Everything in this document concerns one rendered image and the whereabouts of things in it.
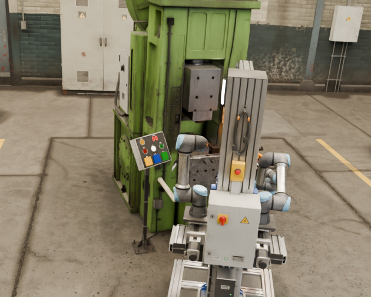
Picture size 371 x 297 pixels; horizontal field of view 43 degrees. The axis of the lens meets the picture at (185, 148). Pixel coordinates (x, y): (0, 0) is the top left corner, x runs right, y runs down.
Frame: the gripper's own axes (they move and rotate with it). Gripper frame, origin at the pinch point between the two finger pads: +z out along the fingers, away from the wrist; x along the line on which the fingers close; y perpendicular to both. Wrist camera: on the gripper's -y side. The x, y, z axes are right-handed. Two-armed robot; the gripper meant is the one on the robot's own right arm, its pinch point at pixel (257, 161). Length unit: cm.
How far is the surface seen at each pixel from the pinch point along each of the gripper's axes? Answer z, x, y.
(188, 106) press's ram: 44, -54, -45
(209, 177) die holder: 35, -29, 28
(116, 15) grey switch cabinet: 566, 37, -61
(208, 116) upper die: 42, -33, -34
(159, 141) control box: 36, -85, -16
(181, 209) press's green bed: 49, -51, 68
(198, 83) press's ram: 43, -46, -66
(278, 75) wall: 532, 410, 61
